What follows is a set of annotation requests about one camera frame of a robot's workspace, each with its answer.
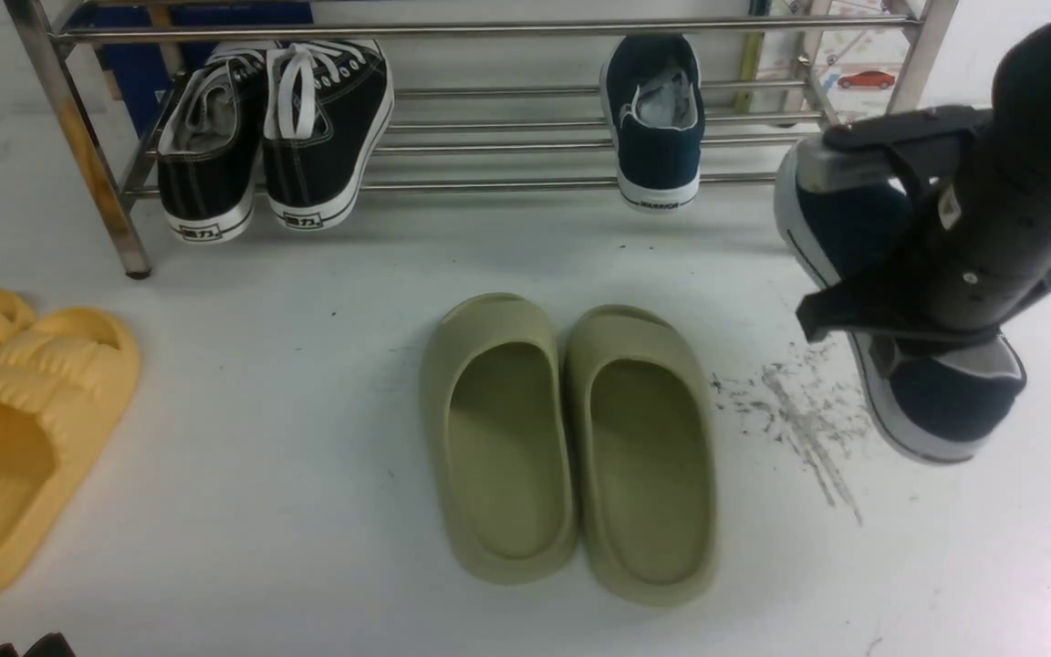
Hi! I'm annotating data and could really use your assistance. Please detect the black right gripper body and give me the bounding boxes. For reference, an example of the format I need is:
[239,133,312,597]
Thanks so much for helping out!
[890,100,1051,352]

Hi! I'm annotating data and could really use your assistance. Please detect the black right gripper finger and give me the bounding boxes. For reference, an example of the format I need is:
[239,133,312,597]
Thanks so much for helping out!
[820,105,992,193]
[796,267,1002,346]

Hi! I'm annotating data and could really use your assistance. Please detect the navy slip-on shoe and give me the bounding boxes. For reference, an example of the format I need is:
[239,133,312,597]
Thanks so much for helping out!
[599,34,706,213]
[772,138,1027,464]

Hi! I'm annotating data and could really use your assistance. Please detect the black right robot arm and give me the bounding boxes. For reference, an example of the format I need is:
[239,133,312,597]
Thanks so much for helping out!
[796,24,1051,354]

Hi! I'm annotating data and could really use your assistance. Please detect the metal shoe rack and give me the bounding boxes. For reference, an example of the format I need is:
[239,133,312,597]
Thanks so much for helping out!
[4,0,960,279]

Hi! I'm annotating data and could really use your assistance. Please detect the blue box behind rack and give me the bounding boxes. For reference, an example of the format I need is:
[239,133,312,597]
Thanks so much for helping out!
[92,0,315,138]

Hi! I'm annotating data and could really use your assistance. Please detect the yellow slide right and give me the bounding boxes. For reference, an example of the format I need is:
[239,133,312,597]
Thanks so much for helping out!
[0,307,141,591]

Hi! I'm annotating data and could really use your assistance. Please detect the olive green slide right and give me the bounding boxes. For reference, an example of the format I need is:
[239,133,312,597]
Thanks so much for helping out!
[563,305,717,607]

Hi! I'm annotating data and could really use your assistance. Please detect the olive green slide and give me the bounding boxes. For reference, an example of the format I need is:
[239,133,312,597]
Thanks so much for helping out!
[420,294,578,586]
[563,305,717,607]

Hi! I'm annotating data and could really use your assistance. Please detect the olive green slide left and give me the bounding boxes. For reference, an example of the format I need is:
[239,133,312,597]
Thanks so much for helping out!
[420,294,578,586]

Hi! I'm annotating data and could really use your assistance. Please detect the black canvas sneaker left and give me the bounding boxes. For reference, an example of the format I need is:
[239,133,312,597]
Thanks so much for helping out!
[157,41,276,245]

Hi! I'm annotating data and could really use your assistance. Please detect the black canvas sneaker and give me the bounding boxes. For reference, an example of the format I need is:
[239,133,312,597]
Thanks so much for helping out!
[262,40,395,233]
[157,41,276,245]

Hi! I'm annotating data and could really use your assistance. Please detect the black canvas sneaker right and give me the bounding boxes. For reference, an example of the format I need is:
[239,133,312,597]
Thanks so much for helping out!
[262,40,395,233]

